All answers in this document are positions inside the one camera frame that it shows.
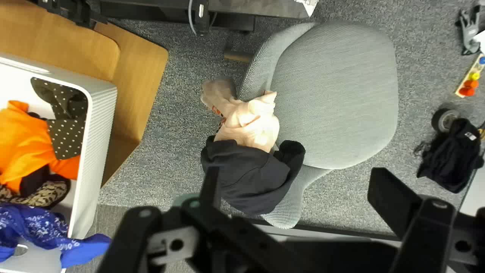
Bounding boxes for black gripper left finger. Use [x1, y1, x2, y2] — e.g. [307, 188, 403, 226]
[95, 165, 224, 273]

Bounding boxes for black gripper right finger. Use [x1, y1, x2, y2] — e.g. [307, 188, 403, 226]
[366, 165, 459, 273]

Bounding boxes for blue paisley bandana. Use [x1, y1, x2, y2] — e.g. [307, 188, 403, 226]
[0, 202, 112, 270]

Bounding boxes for black fabric bag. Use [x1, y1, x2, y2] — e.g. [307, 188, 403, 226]
[413, 118, 485, 194]

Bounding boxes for white plastic storage bin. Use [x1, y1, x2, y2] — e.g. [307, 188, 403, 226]
[0, 53, 119, 273]

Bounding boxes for small black wheel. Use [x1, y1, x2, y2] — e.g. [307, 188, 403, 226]
[430, 106, 460, 134]

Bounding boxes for black cloth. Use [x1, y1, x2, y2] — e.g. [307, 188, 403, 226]
[200, 135, 307, 217]

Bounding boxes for dark polka dot cloth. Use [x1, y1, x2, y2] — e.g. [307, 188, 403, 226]
[28, 76, 89, 161]

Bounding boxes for grey office chair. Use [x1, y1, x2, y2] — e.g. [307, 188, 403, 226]
[236, 21, 400, 231]

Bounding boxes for light wooden panel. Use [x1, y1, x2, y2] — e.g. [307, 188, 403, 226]
[0, 0, 121, 85]
[92, 20, 169, 187]

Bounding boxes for orange cloth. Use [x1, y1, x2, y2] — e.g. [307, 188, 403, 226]
[0, 99, 81, 194]

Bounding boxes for beige cloth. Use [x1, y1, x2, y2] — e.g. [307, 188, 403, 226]
[200, 77, 280, 155]

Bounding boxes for colourful toy board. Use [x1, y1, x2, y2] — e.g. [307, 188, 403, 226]
[453, 53, 485, 100]

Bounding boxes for grey metal stand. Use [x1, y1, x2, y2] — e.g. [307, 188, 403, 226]
[454, 0, 485, 56]

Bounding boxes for dark desk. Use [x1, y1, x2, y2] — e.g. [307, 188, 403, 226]
[28, 0, 319, 33]

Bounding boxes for white paper sheet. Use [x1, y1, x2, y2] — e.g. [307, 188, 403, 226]
[294, 0, 321, 17]

